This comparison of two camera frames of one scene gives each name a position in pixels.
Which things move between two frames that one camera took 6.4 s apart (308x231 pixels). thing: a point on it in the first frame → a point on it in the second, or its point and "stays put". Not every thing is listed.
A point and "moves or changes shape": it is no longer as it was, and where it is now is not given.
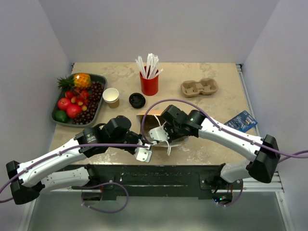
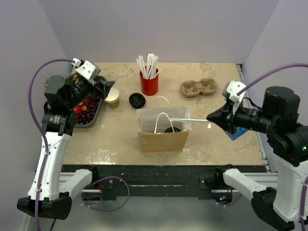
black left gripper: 137,136 → 104,87
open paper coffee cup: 110,95 stays put
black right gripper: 167,126 → 222,117
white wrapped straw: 148,63 stays put
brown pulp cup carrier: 207,86 stays put
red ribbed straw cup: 149,86 stays put
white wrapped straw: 140,68 stays put
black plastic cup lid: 136,100 stays put
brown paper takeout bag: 152,120 moves or changes shape
